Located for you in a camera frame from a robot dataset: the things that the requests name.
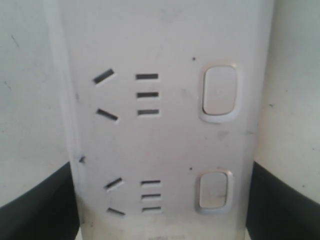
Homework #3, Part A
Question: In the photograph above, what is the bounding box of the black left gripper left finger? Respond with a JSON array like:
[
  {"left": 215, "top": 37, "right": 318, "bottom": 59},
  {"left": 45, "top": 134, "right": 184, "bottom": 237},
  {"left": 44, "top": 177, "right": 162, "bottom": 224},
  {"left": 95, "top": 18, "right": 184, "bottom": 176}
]
[{"left": 0, "top": 163, "right": 80, "bottom": 240}]

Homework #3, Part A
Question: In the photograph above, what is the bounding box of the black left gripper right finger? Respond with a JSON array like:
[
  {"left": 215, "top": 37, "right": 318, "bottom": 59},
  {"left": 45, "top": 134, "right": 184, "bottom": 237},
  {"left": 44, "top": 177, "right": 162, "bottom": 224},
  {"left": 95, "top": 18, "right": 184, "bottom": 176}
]
[{"left": 246, "top": 163, "right": 320, "bottom": 240}]

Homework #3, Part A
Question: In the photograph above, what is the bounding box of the white five-outlet power strip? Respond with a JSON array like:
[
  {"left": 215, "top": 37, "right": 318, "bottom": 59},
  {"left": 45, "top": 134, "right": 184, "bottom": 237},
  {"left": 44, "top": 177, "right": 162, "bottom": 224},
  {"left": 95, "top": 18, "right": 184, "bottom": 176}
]
[{"left": 43, "top": 0, "right": 275, "bottom": 240}]

